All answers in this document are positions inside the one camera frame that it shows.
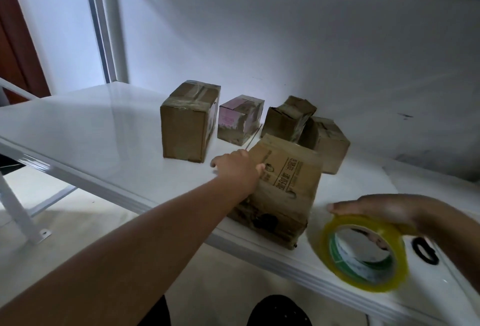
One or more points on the person's right hand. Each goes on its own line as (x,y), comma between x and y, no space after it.
(382,208)

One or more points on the person's left hand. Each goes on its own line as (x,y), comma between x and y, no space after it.
(240,168)

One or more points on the pink carton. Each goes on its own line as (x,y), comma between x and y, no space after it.
(240,119)

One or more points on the corrugated cardboard box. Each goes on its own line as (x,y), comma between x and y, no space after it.
(286,119)

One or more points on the long cardboard box white label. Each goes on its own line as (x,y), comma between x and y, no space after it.
(187,123)

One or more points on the yellow tape roll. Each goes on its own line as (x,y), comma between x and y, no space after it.
(330,258)

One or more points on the small cardboard box red label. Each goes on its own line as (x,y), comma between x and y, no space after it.
(326,143)

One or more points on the person's left forearm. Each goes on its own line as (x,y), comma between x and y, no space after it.
(112,262)

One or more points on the person's black trousers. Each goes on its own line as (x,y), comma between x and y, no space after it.
(277,311)

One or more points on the white metal shelf rack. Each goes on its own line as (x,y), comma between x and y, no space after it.
(82,127)

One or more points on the perforated white metal rack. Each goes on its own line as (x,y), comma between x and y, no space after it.
(19,187)

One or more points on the red-brown door frame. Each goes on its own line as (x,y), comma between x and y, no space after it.
(19,37)

